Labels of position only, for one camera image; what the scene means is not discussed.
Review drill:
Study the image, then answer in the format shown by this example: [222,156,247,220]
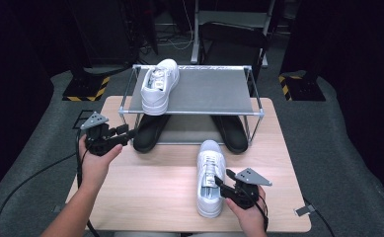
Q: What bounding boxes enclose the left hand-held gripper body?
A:
[80,112,128,157]

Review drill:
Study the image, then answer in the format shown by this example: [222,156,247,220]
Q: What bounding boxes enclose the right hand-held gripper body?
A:
[227,167,272,210]

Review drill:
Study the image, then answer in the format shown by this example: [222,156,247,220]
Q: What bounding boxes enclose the black slipper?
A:
[210,115,250,155]
[132,114,172,153]

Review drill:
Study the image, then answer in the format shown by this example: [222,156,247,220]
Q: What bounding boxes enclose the white sneaker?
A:
[195,139,227,219]
[140,58,181,117]

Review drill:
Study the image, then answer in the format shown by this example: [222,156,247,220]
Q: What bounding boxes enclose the grey metal shoe rack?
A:
[117,64,266,146]

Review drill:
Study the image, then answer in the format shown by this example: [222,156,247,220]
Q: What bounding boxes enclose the person's left hand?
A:
[78,135,123,191]

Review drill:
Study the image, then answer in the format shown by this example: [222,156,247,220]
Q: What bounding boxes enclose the person's right hand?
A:
[225,187,268,237]

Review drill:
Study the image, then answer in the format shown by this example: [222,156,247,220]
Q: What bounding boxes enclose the black yellow-striped stand base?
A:
[61,70,112,103]
[277,71,327,102]

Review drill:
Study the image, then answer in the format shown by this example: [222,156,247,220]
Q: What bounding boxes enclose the black folding chair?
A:
[198,21,270,97]

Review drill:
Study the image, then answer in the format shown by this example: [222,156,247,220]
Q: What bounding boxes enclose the white metal stand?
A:
[190,0,276,68]

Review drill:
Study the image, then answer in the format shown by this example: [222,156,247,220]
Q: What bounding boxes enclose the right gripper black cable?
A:
[245,187,269,232]

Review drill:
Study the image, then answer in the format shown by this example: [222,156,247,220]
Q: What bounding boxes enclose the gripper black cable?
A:
[75,129,101,237]
[245,187,269,232]

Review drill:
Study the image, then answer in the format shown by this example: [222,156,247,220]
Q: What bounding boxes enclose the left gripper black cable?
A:
[75,129,101,237]

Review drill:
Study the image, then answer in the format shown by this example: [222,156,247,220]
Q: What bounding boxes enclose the black floor cable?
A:
[302,197,336,237]
[0,152,79,237]

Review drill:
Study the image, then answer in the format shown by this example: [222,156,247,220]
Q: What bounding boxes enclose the thin white cable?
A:
[166,0,194,51]

